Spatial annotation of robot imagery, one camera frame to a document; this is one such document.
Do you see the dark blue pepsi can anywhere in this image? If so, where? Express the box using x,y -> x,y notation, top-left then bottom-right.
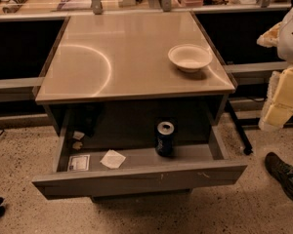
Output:
155,121 -> 175,157

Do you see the white paper bowl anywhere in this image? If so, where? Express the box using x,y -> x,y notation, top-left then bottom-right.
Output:
168,44 -> 213,73

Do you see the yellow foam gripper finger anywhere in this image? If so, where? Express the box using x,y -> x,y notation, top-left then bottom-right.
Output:
259,65 -> 293,132

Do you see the black table leg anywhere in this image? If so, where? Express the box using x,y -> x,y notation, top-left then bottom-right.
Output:
226,101 -> 253,155

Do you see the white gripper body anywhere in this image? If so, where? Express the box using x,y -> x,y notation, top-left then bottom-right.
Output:
257,22 -> 281,48

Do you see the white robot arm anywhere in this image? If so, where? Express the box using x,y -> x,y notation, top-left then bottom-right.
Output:
257,7 -> 293,131

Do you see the grey metal rail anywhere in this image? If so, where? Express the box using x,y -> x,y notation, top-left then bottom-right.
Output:
225,61 -> 288,85
0,77 -> 44,102

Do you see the grey cabinet with steel top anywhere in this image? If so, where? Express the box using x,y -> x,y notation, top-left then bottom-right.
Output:
31,11 -> 238,138

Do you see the grey metal rail right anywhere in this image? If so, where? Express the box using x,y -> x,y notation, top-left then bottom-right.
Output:
225,61 -> 288,85

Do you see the small tan crumpled scrap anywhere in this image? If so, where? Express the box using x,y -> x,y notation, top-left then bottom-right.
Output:
72,141 -> 82,150

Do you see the white label card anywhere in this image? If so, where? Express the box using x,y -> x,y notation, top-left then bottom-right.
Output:
67,155 -> 90,172

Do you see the white folded napkin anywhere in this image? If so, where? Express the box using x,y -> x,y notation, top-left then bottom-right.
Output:
101,150 -> 126,169

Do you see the small white paper scrap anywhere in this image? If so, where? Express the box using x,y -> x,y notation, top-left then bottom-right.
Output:
73,131 -> 85,140

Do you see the open grey top drawer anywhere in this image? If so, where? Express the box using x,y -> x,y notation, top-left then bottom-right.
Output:
33,106 -> 247,199

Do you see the grey metal rail left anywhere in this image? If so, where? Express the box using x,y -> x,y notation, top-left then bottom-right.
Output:
0,77 -> 44,102

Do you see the dark leather shoe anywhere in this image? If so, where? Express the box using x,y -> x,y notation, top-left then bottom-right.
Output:
265,152 -> 293,201

